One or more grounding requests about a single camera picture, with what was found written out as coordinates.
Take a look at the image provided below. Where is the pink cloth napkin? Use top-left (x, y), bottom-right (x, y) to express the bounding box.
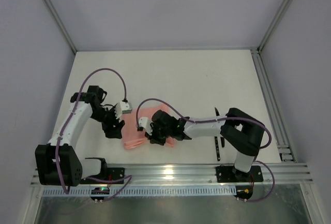
top-left (122, 104), bottom-right (169, 149)

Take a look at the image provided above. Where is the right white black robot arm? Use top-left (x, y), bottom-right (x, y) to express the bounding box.
top-left (139, 108), bottom-right (265, 181)

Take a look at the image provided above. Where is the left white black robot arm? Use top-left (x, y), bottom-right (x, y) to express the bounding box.
top-left (35, 85), bottom-right (132, 188)

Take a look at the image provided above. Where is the left black controller board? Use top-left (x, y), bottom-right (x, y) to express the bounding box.
top-left (90, 186), bottom-right (110, 203)

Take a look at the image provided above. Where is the black controller board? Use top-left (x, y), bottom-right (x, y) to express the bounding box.
top-left (90, 186), bottom-right (110, 203)
top-left (234, 186), bottom-right (253, 202)

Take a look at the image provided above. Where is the right black controller board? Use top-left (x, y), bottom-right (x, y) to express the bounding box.
top-left (234, 186), bottom-right (253, 202)

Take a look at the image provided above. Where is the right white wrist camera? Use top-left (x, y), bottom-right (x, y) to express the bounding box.
top-left (137, 117), bottom-right (153, 135)

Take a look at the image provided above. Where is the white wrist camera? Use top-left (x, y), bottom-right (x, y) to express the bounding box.
top-left (115, 101), bottom-right (132, 119)
top-left (137, 117), bottom-right (153, 135)

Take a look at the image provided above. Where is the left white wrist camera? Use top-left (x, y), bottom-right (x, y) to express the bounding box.
top-left (115, 101), bottom-right (132, 119)

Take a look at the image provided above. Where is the aluminium front rail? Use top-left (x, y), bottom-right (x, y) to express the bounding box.
top-left (30, 163), bottom-right (313, 186)

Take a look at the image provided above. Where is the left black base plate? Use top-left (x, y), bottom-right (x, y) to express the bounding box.
top-left (92, 167), bottom-right (125, 184)

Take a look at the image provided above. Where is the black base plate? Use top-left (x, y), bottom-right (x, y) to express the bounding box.
top-left (92, 167), bottom-right (125, 184)
top-left (215, 165), bottom-right (264, 183)

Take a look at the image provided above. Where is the black handled knife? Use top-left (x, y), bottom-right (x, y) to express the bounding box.
top-left (215, 107), bottom-right (225, 148)

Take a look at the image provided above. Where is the black handled fork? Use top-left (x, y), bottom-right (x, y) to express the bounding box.
top-left (214, 137), bottom-right (220, 161)

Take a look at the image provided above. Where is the slotted grey cable duct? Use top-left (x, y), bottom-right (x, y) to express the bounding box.
top-left (42, 185), bottom-right (235, 197)

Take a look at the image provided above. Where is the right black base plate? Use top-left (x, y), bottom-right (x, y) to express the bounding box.
top-left (215, 165), bottom-right (264, 183)

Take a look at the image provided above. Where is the right aluminium side rail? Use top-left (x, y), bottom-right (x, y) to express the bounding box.
top-left (250, 49), bottom-right (297, 163)

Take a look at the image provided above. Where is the left aluminium corner post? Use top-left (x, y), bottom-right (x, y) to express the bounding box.
top-left (42, 0), bottom-right (78, 54)

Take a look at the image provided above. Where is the aluminium corner post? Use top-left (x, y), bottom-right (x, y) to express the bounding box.
top-left (42, 0), bottom-right (78, 54)
top-left (257, 0), bottom-right (293, 53)

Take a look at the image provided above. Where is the right aluminium corner post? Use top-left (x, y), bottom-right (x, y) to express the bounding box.
top-left (257, 0), bottom-right (293, 53)

